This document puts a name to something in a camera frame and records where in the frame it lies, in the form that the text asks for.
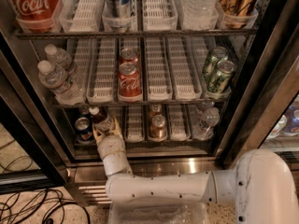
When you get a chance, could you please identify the front green can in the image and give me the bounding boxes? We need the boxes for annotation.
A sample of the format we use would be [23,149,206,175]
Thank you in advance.
[207,61,235,93]

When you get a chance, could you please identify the top wire shelf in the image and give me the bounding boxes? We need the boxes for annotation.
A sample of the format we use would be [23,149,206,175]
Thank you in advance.
[14,28,258,40]

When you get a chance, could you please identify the blue can behind glass door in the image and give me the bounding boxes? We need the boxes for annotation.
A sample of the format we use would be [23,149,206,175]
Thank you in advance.
[282,105,299,136]

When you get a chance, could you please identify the rear blue Pepsi can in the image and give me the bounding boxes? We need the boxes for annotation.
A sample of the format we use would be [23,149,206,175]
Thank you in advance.
[78,106,92,119]

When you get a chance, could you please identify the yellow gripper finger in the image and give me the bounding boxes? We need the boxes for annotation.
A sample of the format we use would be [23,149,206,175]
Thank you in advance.
[93,128,106,146]
[110,117,123,138]

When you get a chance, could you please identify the black cables on floor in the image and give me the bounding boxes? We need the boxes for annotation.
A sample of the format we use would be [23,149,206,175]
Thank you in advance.
[0,138,92,224]

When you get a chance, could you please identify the front water bottle bottom shelf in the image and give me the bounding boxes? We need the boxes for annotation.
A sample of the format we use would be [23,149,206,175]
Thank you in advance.
[194,107,220,141]

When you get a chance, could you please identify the green can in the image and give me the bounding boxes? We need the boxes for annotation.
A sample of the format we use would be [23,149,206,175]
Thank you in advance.
[207,61,235,93]
[202,47,229,81]

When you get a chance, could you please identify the middle wire shelf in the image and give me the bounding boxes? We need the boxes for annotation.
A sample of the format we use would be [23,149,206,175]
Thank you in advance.
[52,98,228,108]

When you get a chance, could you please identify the rear orange can bottom shelf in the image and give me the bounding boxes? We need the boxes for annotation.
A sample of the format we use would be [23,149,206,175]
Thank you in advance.
[149,105,163,119]

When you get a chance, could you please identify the silver blue can top shelf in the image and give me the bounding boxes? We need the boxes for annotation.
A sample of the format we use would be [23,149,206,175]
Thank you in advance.
[106,0,132,19]

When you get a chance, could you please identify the white can behind glass door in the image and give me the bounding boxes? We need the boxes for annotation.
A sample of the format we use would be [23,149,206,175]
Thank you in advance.
[268,116,287,139]

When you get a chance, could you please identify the large red Coca-Cola can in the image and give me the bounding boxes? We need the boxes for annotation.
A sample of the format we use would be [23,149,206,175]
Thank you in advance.
[12,0,63,33]

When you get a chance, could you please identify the front orange can bottom shelf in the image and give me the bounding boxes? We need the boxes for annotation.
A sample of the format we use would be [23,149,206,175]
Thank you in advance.
[149,115,166,139]

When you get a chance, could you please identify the rear red Coca-Cola can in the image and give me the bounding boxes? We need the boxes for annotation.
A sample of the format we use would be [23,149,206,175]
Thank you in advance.
[119,48,140,65]

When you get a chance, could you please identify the brown drink plastic bottle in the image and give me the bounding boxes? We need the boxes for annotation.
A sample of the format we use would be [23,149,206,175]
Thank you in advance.
[89,106,113,133]

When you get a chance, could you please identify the orange can shelf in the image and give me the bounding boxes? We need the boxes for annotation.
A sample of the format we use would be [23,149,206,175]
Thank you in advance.
[149,105,163,119]
[149,115,166,139]

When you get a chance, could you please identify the front water bottle middle shelf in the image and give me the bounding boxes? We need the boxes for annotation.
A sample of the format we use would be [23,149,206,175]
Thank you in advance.
[37,60,84,105]

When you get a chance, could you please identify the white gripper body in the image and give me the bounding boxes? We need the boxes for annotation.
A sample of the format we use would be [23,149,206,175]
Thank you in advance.
[97,135,125,160]

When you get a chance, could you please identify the fridge door left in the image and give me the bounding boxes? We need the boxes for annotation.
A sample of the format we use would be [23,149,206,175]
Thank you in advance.
[0,51,69,195]

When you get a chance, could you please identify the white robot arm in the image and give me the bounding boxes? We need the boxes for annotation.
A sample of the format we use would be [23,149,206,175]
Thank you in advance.
[93,119,299,224]

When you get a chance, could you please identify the glass fridge door right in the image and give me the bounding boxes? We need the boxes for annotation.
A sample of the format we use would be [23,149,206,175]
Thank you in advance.
[222,21,299,170]

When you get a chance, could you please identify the rear green can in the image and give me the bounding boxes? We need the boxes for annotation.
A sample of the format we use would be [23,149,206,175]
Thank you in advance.
[202,47,229,81]

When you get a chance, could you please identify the gold can top shelf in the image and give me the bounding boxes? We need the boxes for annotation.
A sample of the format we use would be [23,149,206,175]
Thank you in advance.
[216,0,258,29]

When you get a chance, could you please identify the front red Coca-Cola can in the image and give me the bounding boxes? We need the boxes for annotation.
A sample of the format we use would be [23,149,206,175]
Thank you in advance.
[118,63,142,102]

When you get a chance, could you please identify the wire shelf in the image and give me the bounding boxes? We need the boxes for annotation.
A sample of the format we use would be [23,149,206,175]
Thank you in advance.
[14,28,258,40]
[52,98,228,108]

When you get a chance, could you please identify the steel fridge base grille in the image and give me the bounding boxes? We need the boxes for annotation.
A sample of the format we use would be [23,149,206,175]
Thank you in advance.
[66,158,236,206]

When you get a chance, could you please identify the rear water bottle bottom shelf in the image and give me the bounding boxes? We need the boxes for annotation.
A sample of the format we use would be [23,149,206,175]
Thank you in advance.
[195,101,215,116]

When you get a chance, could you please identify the clear water bottle top shelf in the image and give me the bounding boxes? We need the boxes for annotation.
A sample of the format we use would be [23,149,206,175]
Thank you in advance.
[182,0,219,31]

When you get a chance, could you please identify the front blue Pepsi can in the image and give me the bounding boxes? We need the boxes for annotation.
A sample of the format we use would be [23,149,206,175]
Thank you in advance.
[75,117,94,144]

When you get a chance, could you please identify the rear water bottle middle shelf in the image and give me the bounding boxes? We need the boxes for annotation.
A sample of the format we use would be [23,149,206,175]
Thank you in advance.
[45,44,80,79]

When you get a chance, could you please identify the blue pepsi can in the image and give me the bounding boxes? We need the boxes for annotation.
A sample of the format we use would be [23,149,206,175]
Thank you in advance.
[78,106,92,119]
[75,117,94,144]

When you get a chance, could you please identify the clear plastic bin on floor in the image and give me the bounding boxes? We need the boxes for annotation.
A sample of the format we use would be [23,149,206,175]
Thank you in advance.
[108,203,210,224]

